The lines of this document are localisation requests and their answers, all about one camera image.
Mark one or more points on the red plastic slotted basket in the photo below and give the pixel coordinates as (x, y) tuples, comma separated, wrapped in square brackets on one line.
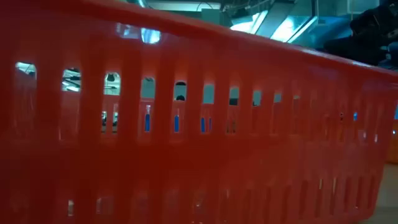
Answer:
[(199, 171)]

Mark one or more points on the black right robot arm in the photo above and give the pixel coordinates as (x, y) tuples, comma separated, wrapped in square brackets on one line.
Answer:
[(363, 34)]

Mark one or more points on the person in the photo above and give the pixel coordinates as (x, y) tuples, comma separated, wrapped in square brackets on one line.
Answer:
[(180, 98)]

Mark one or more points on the black ceiling lamp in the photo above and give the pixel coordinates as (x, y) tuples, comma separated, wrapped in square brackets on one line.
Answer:
[(111, 77)]

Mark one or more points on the grey ceiling junction box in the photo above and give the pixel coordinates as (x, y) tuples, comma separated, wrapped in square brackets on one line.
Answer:
[(211, 16)]

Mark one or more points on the silver rectangular ceiling duct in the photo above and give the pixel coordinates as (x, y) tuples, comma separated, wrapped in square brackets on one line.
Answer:
[(280, 28)]

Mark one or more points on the short ribbed round duct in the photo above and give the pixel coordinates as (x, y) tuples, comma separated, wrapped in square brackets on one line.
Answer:
[(138, 3)]

